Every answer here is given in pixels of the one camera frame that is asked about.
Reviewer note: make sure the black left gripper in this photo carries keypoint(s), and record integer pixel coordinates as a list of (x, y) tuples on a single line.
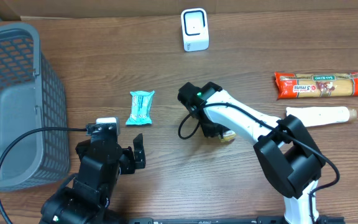
[(130, 163)]

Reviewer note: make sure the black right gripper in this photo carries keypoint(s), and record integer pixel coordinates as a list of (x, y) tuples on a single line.
[(212, 131)]

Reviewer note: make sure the green snack packet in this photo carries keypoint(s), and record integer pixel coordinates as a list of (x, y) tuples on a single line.
[(227, 136)]

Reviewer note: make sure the light blue wipes packet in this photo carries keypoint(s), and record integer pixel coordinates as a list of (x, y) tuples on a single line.
[(141, 103)]

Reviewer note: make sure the orange spaghetti packet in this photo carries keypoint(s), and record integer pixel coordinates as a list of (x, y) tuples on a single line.
[(316, 85)]

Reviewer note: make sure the white cream tube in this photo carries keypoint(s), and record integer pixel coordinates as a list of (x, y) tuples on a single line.
[(320, 116)]

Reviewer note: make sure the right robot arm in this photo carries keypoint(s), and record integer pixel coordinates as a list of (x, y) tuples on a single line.
[(290, 159)]

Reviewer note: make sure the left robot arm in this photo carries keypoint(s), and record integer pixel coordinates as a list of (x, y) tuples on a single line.
[(84, 197)]

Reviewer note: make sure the white barcode scanner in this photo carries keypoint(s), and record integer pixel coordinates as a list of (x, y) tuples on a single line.
[(195, 32)]

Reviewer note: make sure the grey plastic mesh basket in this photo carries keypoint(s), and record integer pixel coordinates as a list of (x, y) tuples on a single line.
[(34, 148)]

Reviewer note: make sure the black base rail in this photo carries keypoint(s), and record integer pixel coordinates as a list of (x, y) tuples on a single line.
[(258, 220)]

